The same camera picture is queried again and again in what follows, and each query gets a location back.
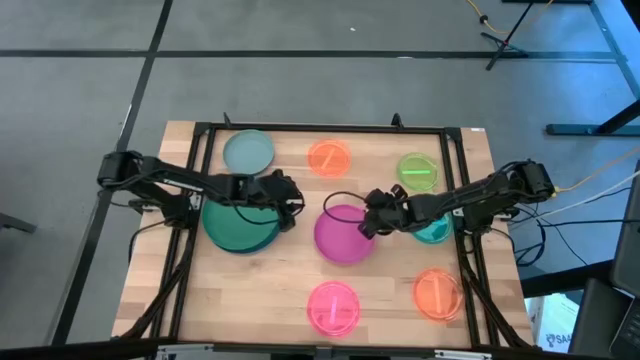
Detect black monitor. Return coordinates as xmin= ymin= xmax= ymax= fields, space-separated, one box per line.
xmin=609 ymin=159 xmax=640 ymax=299

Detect black desk beam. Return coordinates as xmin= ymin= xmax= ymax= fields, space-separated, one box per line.
xmin=519 ymin=259 xmax=616 ymax=299

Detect grey furniture leg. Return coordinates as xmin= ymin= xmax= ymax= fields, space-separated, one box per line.
xmin=0 ymin=212 xmax=37 ymax=235

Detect orange small plastic plate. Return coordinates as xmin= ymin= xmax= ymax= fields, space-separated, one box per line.
xmin=412 ymin=267 xmax=465 ymax=323
xmin=306 ymin=138 xmax=352 ymax=179

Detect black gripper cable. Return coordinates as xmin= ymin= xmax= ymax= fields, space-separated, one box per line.
xmin=233 ymin=202 xmax=281 ymax=226
xmin=322 ymin=190 xmax=371 ymax=224

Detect orange-yellow cable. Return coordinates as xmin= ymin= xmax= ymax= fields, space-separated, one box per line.
xmin=553 ymin=147 xmax=640 ymax=194

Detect dark green large plastic plate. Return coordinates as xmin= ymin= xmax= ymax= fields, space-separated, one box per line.
xmin=201 ymin=198 xmax=282 ymax=253

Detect teal small plastic plate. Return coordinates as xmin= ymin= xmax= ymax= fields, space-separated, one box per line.
xmin=410 ymin=212 xmax=454 ymax=246

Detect lime green small plastic plate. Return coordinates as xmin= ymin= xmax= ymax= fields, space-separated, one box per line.
xmin=396 ymin=151 xmax=440 ymax=192

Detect black arm base cable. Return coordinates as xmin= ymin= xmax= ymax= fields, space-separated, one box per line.
xmin=127 ymin=218 xmax=174 ymax=264

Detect yellow floor cable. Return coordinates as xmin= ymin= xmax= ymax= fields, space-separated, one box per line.
xmin=465 ymin=0 xmax=556 ymax=36

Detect white cardboard box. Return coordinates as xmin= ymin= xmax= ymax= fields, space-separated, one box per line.
xmin=524 ymin=292 xmax=574 ymax=354

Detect white cable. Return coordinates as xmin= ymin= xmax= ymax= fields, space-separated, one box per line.
xmin=542 ymin=169 xmax=640 ymax=221

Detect black cable bundle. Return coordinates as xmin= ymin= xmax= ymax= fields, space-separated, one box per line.
xmin=459 ymin=249 xmax=531 ymax=349
xmin=119 ymin=227 xmax=201 ymax=341

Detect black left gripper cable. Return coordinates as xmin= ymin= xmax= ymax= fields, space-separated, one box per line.
xmin=233 ymin=202 xmax=281 ymax=226

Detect black tripod stand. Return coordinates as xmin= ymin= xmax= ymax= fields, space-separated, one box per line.
xmin=480 ymin=0 xmax=534 ymax=71

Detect black aluminium table frame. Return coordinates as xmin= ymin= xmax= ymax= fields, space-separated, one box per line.
xmin=119 ymin=113 xmax=539 ymax=351

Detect black floor cables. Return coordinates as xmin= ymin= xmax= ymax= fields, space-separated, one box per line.
xmin=514 ymin=187 xmax=640 ymax=266

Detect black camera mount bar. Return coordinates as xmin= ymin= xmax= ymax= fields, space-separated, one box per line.
xmin=0 ymin=337 xmax=546 ymax=360

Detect pink small plastic plate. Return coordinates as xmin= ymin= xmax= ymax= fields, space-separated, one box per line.
xmin=306 ymin=280 xmax=362 ymax=338

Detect blue metal table frame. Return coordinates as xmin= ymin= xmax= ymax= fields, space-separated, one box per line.
xmin=502 ymin=0 xmax=640 ymax=137

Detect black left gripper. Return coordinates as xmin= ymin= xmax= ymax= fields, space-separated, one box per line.
xmin=249 ymin=168 xmax=305 ymax=233

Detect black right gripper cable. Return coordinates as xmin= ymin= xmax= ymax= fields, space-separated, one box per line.
xmin=322 ymin=190 xmax=371 ymax=224

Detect grey-blue medium plastic plate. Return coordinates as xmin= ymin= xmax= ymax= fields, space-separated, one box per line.
xmin=222 ymin=128 xmax=276 ymax=176

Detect magenta large plastic plate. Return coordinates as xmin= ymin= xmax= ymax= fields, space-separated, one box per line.
xmin=313 ymin=203 xmax=384 ymax=266

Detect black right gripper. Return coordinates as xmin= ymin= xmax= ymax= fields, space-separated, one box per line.
xmin=357 ymin=183 xmax=416 ymax=240

